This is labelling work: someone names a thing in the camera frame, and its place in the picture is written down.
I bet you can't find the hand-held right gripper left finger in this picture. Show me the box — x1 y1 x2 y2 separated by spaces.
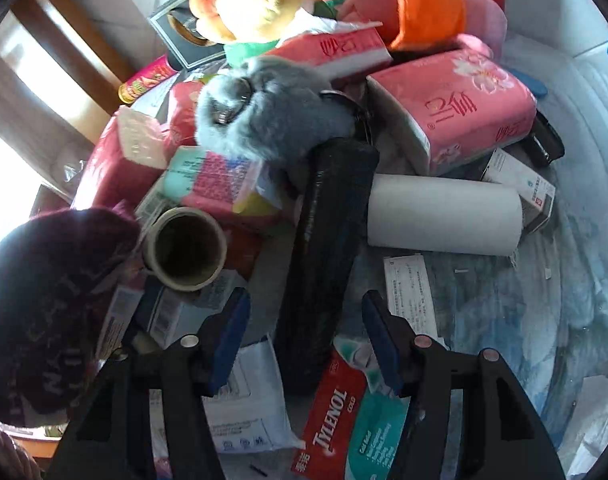
46 287 252 480

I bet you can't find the pink plush toy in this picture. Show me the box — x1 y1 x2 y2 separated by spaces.
454 0 509 61

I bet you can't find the red and teal medicine box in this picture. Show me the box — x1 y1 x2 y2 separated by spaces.
290 347 425 480

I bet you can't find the white paper receipt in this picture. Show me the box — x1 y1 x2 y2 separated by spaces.
383 254 440 341

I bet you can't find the orange packet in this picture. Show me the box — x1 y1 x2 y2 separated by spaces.
224 225 265 281

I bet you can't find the pink white-edged tissue pack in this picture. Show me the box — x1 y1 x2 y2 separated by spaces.
264 25 394 83

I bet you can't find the wooden furniture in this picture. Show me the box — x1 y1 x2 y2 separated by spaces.
0 0 140 201

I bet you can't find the white paper roll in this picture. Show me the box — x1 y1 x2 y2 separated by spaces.
366 172 525 257

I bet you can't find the red printed can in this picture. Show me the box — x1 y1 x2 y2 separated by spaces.
118 55 181 107

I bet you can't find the black bag roll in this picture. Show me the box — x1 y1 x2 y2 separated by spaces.
274 136 381 396

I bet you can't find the blue flat item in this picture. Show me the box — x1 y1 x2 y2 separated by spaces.
504 67 549 98

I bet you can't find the yellow plush toy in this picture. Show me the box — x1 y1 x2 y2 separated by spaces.
189 0 327 67

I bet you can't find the orange plush toy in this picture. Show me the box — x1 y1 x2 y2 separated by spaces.
336 0 467 53

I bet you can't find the small red-pink packet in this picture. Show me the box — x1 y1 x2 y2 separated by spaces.
166 80 206 147

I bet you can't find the large pink tissue pack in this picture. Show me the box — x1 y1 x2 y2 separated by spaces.
71 105 170 211

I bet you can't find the blue printed blanket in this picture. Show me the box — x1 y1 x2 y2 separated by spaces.
204 25 608 480

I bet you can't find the dark maroon knit hat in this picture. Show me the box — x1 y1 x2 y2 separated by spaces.
0 207 142 418

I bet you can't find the grey plush toy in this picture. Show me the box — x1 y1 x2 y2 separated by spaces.
194 55 365 171

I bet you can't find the pink flower-print tissue pack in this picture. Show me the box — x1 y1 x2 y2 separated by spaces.
366 50 539 177

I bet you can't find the white barcode box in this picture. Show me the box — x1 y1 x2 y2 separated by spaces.
134 270 250 351

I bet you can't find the black stapler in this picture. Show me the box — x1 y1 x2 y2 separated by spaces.
521 110 566 168

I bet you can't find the colourful sponge pack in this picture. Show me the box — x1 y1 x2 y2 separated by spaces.
134 145 285 231

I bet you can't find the white plastic pouch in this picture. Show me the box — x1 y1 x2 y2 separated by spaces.
201 332 305 453

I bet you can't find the beige tape roll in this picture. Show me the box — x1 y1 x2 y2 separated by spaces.
141 206 229 292

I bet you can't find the white medicine box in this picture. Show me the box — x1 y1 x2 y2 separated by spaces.
481 147 556 233

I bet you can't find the black framed box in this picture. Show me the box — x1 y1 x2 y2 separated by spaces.
148 0 235 71

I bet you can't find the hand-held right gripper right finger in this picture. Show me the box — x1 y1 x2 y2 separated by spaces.
361 290 567 480

